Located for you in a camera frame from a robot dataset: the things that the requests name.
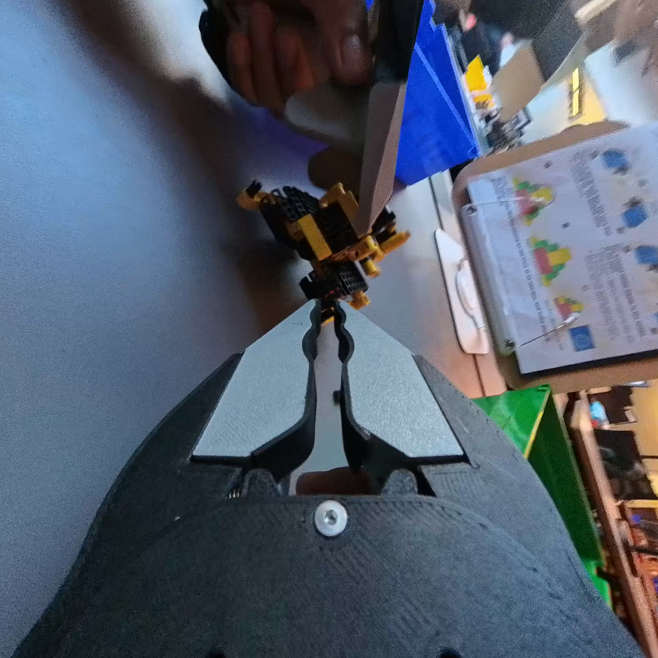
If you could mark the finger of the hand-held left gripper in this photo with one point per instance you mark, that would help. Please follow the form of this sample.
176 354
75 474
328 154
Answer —
380 154

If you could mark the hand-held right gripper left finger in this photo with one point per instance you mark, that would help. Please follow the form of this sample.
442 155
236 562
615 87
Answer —
257 401

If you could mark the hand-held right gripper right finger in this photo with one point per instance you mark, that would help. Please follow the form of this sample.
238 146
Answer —
401 406

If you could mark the yellow black lego vehicle model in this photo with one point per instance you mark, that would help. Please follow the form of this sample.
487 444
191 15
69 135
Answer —
313 231

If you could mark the person's left hand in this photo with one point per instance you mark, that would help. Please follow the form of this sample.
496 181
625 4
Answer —
288 51

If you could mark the blue plastic bin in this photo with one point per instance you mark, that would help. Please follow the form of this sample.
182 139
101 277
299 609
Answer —
437 118

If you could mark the white stand base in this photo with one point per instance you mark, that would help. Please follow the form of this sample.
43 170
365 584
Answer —
462 303

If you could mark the green plastic bin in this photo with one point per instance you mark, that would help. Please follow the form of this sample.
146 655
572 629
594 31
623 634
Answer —
545 442

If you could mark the instruction sheet on stand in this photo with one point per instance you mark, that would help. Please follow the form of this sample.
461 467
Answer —
534 143

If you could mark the printed instruction sheet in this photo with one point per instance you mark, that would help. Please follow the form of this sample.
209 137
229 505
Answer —
575 257

